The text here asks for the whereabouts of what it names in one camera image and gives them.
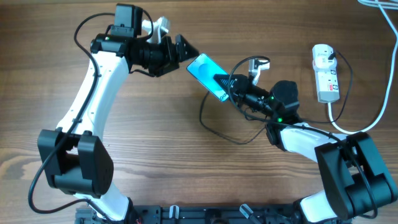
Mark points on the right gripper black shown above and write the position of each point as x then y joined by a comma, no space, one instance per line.
242,81

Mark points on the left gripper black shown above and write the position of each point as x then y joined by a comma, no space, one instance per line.
169,62

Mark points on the smartphone with teal screen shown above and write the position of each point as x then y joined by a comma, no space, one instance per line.
203,68

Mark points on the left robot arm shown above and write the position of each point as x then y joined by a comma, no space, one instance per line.
74,159

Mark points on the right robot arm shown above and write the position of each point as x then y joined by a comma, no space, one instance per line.
355,178

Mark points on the white charger plug adapter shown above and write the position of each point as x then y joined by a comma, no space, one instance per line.
321,63

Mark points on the white power strip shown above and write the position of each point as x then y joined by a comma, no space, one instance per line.
326,82

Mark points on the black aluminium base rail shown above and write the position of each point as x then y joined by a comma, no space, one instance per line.
269,214

